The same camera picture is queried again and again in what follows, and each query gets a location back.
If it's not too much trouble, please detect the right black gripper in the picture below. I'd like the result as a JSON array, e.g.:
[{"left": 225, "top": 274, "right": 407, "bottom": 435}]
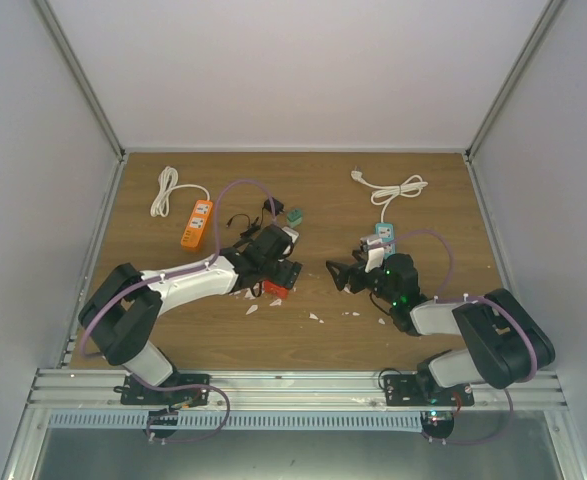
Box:
[{"left": 327, "top": 257, "right": 398, "bottom": 305}]

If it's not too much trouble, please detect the red cube socket adapter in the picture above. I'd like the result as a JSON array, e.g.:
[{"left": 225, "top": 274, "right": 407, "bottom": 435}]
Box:
[{"left": 262, "top": 280, "right": 289, "bottom": 300}]

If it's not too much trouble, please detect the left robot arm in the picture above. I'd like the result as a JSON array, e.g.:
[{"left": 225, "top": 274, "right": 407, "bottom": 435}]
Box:
[{"left": 78, "top": 224, "right": 302, "bottom": 404}]

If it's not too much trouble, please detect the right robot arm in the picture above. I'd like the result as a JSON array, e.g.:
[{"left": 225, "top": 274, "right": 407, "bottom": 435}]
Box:
[{"left": 326, "top": 254, "right": 556, "bottom": 405}]

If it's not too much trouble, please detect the green plug adapter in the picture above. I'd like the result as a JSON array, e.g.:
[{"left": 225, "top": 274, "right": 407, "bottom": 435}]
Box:
[{"left": 286, "top": 208, "right": 303, "bottom": 228}]

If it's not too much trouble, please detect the white debris piece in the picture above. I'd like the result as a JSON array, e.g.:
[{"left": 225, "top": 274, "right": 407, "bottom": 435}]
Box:
[{"left": 309, "top": 313, "right": 325, "bottom": 324}]

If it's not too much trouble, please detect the black power adapter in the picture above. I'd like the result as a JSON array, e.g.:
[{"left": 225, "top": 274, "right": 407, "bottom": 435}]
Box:
[{"left": 262, "top": 198, "right": 285, "bottom": 217}]

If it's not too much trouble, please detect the orange power strip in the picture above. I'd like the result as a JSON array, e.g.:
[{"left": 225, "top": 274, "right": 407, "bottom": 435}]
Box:
[{"left": 180, "top": 200, "right": 214, "bottom": 251}]

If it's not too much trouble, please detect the black adapter cable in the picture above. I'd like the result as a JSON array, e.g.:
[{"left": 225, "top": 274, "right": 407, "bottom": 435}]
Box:
[{"left": 226, "top": 213, "right": 268, "bottom": 239}]

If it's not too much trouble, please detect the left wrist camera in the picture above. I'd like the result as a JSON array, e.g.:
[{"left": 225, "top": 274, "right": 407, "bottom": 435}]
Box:
[{"left": 282, "top": 226, "right": 300, "bottom": 250}]

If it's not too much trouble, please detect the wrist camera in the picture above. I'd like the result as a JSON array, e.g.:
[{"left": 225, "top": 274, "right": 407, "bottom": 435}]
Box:
[
  {"left": 360, "top": 234, "right": 385, "bottom": 273},
  {"left": 282, "top": 226, "right": 300, "bottom": 250}
]

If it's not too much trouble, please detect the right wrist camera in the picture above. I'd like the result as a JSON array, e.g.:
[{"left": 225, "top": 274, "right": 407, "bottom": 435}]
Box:
[{"left": 360, "top": 234, "right": 385, "bottom": 273}]

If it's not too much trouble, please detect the white cord of teal strip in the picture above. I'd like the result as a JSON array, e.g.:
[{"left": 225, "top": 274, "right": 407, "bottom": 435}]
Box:
[{"left": 349, "top": 168, "right": 429, "bottom": 224}]

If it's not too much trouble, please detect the white cord of orange strip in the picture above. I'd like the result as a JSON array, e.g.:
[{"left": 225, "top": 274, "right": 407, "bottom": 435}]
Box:
[{"left": 150, "top": 166, "right": 211, "bottom": 218}]

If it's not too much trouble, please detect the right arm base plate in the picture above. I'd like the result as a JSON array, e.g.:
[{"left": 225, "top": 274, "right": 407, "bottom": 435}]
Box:
[{"left": 377, "top": 368, "right": 475, "bottom": 407}]

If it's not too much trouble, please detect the grey slotted cable duct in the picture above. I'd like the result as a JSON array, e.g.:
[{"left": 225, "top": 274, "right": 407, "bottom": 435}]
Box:
[{"left": 49, "top": 409, "right": 422, "bottom": 433}]

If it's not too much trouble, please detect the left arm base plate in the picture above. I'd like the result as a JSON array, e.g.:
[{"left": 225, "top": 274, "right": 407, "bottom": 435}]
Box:
[{"left": 113, "top": 372, "right": 211, "bottom": 408}]

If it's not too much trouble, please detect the aluminium front rail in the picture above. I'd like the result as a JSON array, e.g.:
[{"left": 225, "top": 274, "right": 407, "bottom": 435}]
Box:
[{"left": 27, "top": 369, "right": 567, "bottom": 411}]

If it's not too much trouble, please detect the left aluminium frame post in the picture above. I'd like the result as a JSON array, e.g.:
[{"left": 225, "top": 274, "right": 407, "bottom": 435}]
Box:
[{"left": 32, "top": 0, "right": 126, "bottom": 162}]

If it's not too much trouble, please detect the aluminium frame post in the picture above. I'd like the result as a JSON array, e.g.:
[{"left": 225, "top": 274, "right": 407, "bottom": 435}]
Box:
[
  {"left": 464, "top": 0, "right": 565, "bottom": 163},
  {"left": 32, "top": 0, "right": 126, "bottom": 162}
]

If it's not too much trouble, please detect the right aluminium frame post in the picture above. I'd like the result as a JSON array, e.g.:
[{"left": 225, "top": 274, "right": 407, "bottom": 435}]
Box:
[{"left": 464, "top": 0, "right": 565, "bottom": 163}]

